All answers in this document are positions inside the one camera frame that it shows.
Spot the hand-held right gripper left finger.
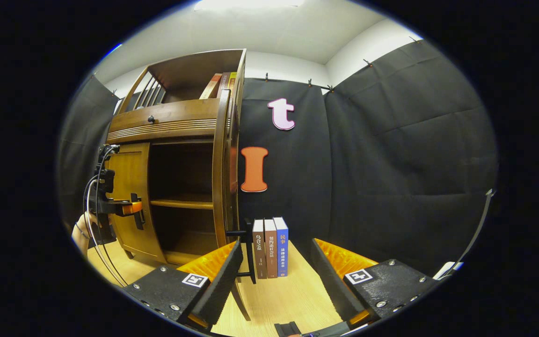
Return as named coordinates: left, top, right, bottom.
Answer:
left=122, top=240, right=243, bottom=334

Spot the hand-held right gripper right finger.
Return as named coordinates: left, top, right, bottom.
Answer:
left=311, top=238, right=441, bottom=328

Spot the black door handle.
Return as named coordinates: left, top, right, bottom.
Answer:
left=226, top=220, right=257, bottom=285
left=131, top=193, right=146, bottom=231

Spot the wooden shoe cabinet door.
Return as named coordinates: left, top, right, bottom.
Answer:
left=106, top=143, right=167, bottom=264
left=212, top=89, right=257, bottom=322

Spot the wooden double-door shoe cabinet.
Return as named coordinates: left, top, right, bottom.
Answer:
left=105, top=49, right=257, bottom=323

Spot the wooden inner shelf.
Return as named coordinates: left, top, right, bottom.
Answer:
left=150, top=194, right=215, bottom=210

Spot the blue standing book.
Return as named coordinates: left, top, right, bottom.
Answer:
left=273, top=216, right=290, bottom=277

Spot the wooden drawer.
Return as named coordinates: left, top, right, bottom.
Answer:
left=109, top=98, right=221, bottom=136

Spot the tan book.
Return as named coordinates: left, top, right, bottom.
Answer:
left=199, top=73, right=223, bottom=100

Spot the maroon book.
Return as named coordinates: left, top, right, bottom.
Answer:
left=217, top=72, right=232, bottom=99

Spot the large ceiling light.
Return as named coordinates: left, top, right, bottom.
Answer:
left=194, top=0, right=305, bottom=12

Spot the black cable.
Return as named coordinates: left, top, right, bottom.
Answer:
left=83, top=145, right=128, bottom=287

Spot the grey strap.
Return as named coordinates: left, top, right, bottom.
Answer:
left=452, top=189, right=494, bottom=277

